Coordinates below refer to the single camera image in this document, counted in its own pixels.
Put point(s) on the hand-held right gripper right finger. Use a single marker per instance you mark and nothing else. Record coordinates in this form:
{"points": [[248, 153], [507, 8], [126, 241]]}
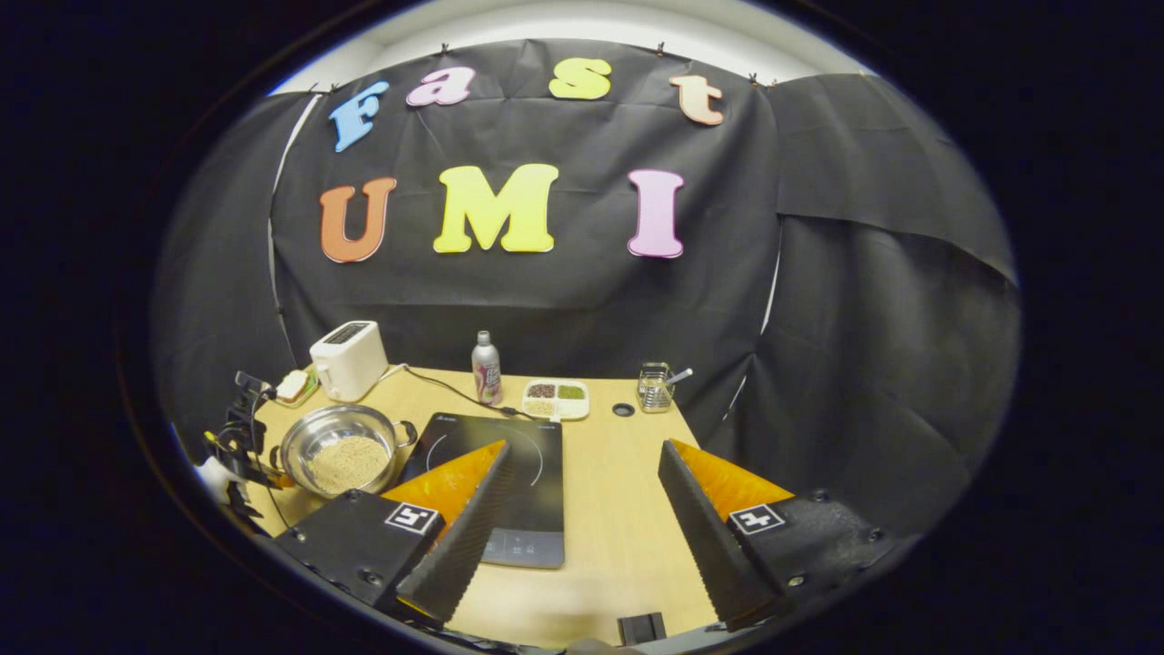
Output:
{"points": [[705, 546]]}

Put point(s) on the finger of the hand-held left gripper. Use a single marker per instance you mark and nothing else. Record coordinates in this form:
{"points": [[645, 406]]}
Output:
{"points": [[250, 468]]}

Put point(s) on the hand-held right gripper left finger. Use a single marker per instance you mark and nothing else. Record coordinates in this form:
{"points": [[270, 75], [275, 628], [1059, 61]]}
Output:
{"points": [[459, 550]]}

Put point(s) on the black induction cooktop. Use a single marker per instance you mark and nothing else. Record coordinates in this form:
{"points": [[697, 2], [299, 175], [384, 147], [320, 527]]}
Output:
{"points": [[536, 491]]}

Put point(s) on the sandwich on green plate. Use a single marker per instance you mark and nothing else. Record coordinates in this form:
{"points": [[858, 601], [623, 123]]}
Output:
{"points": [[293, 387]]}

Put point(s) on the pile of soybeans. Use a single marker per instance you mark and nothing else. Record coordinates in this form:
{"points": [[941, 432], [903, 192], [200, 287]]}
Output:
{"points": [[350, 464]]}

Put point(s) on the white toaster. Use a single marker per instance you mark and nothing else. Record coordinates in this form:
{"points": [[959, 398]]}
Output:
{"points": [[350, 364]]}

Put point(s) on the white divided tray of beans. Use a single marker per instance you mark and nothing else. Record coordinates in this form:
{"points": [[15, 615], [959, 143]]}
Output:
{"points": [[556, 400]]}

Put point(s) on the silver drink bottle pink label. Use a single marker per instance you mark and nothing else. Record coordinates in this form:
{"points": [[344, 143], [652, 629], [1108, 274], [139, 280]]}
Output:
{"points": [[487, 373]]}

